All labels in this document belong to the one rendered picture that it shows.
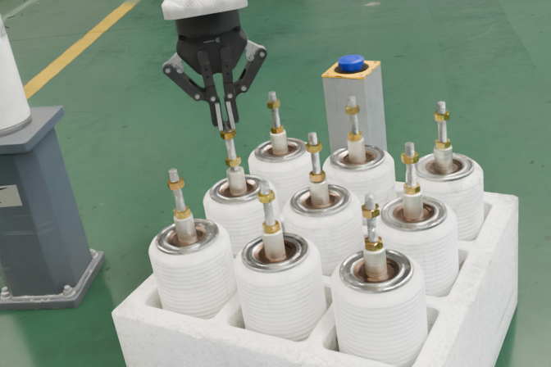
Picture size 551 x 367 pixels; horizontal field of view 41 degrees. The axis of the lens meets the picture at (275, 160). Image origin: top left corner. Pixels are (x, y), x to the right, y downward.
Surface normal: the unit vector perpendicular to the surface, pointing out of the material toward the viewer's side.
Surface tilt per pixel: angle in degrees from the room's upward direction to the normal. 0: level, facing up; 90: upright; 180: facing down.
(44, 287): 90
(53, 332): 0
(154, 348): 90
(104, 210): 0
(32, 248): 90
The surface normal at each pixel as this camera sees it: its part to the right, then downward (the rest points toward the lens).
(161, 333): -0.47, 0.44
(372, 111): 0.87, 0.10
